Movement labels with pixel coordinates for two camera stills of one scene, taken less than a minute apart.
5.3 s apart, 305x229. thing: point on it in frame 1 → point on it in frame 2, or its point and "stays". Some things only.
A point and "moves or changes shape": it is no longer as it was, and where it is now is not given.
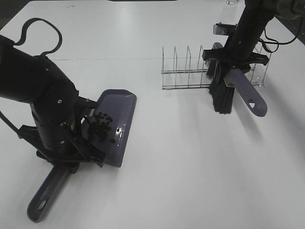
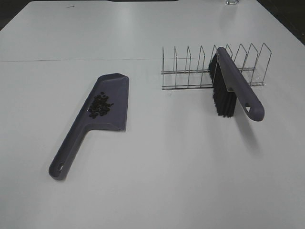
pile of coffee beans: x=99 y=127 → x=99 y=106
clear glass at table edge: x=232 y=2 stays
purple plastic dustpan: x=107 y=126 moves or changes shape
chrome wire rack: x=200 y=78 stays
